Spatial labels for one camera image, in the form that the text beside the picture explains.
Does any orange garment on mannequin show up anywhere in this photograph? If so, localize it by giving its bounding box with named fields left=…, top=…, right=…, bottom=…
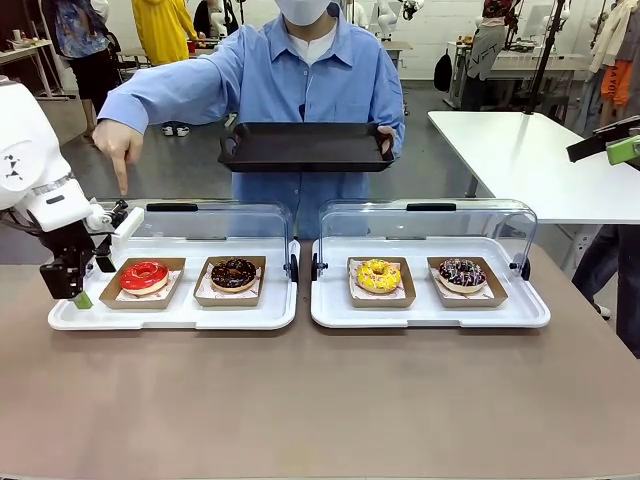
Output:
left=598, top=60, right=632, bottom=107

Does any paper liner under purple donut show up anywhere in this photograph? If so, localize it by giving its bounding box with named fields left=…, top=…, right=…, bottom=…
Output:
left=430, top=264, right=496, bottom=301

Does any black hanging bag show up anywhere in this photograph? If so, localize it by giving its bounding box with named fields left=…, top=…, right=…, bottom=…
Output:
left=433, top=48, right=454, bottom=93

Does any white display tray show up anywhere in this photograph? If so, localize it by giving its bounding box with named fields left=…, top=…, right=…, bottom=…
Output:
left=310, top=236, right=553, bottom=330
left=47, top=236, right=301, bottom=332

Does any paper liner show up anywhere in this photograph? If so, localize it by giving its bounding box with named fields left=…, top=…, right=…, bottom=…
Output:
left=430, top=264, right=496, bottom=301
left=348, top=259, right=407, bottom=301
left=115, top=269, right=183, bottom=303
left=199, top=266, right=264, bottom=301

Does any black serving tray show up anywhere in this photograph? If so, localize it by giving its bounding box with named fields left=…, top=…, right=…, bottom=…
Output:
left=217, top=122, right=398, bottom=175

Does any background table with clutter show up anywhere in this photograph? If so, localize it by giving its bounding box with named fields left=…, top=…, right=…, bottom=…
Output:
left=0, top=37, right=69, bottom=102

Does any purple drizzled donut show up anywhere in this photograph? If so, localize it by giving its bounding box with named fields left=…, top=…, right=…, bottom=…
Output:
left=438, top=257, right=488, bottom=295

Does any paper liner under yellow donut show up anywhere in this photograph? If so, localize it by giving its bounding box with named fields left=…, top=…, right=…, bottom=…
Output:
left=348, top=259, right=407, bottom=301

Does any white face mask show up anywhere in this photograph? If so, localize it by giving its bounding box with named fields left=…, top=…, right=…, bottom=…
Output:
left=276, top=0, right=331, bottom=27

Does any cardboard tray of red donut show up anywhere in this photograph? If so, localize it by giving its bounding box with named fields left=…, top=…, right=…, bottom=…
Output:
left=98, top=257, right=188, bottom=311

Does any bystander in dark trousers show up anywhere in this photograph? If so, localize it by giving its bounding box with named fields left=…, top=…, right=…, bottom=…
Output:
left=572, top=223, right=640, bottom=360

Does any yellow glazed donut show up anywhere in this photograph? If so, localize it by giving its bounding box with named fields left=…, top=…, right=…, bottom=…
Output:
left=355, top=258, right=403, bottom=295

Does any black stand pole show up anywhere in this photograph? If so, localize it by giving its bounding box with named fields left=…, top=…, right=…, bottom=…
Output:
left=521, top=0, right=566, bottom=117

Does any person's left hand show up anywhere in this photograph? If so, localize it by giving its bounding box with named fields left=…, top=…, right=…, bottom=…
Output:
left=375, top=124, right=398, bottom=157

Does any person's right hand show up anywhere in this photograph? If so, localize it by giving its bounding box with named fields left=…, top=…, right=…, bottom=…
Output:
left=92, top=118, right=147, bottom=197

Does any person in blue shirt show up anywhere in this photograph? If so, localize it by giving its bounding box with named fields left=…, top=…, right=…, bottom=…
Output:
left=97, top=0, right=407, bottom=242

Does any bystander in floral shirt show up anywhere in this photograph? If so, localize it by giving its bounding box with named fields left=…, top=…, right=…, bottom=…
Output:
left=52, top=0, right=115, bottom=140

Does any person in yellow garment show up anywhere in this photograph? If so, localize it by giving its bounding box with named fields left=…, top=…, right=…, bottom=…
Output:
left=130, top=0, right=202, bottom=67

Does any chocolate sprinkled donut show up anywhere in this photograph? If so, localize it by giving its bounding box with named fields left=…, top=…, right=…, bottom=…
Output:
left=210, top=257, right=257, bottom=295

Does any person's right forearm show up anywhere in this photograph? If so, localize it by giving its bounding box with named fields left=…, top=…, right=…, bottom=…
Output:
left=97, top=59, right=211, bottom=136

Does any clear display lid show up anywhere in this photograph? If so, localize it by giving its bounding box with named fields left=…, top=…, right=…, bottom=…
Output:
left=92, top=198, right=301, bottom=285
left=311, top=198, right=539, bottom=283

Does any grey vest on mannequin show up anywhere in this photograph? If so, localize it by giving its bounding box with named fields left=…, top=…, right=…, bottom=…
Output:
left=466, top=25, right=505, bottom=82

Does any white background workbench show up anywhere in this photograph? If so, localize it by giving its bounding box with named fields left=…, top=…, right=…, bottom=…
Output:
left=446, top=39, right=591, bottom=110

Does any cardboard tray of chocolate donut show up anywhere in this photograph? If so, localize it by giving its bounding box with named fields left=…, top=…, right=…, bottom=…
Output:
left=193, top=255, right=268, bottom=308

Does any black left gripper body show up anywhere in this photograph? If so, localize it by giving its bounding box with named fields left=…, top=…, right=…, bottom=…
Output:
left=37, top=224, right=100, bottom=267

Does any person's left forearm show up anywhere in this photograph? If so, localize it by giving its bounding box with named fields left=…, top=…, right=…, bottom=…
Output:
left=372, top=84, right=407, bottom=144

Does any red glazed donut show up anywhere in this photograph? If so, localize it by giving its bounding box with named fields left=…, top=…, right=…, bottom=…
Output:
left=118, top=260, right=170, bottom=295

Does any white side table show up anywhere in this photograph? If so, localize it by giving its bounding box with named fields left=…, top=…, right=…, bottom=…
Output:
left=427, top=109, right=640, bottom=274

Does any dark sprinkled donut in box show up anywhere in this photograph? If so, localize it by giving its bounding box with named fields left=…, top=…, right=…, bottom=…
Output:
left=426, top=256, right=510, bottom=309

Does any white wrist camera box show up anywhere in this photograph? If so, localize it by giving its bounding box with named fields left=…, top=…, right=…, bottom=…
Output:
left=97, top=199, right=146, bottom=239

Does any cardboard tray of yellow donut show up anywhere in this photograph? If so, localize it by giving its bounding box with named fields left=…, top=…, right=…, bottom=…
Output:
left=347, top=256, right=418, bottom=310

